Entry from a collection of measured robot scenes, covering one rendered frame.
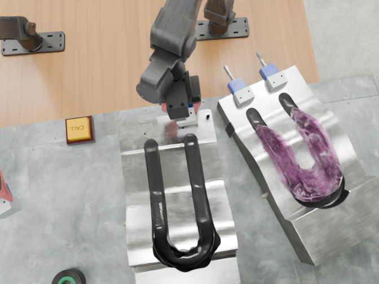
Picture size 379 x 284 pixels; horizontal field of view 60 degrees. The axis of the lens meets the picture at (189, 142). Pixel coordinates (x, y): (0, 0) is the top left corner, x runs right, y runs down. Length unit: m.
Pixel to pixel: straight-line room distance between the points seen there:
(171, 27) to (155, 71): 0.09
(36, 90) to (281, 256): 0.88
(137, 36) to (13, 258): 0.75
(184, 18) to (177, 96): 0.16
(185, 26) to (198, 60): 0.44
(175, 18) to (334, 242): 0.64
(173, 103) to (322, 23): 1.69
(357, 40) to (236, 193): 1.55
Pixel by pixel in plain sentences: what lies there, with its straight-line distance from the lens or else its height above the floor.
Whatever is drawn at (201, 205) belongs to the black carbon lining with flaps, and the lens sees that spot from 0.85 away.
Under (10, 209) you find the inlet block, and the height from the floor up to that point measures 0.95.
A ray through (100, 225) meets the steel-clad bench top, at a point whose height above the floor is 0.80.
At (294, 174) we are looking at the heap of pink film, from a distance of 0.90.
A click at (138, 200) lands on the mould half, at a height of 0.89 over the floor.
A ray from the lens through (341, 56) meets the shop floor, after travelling 2.21.
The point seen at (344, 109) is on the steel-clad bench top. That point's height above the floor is 0.80.
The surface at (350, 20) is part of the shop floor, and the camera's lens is 2.36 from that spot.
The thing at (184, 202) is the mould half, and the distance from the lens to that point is 0.85.
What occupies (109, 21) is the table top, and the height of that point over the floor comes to 0.80.
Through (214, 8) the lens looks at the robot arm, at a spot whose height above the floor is 0.97.
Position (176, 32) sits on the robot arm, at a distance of 0.65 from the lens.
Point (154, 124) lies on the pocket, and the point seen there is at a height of 0.86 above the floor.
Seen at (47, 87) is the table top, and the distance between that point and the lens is 1.13.
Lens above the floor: 1.75
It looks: 75 degrees down
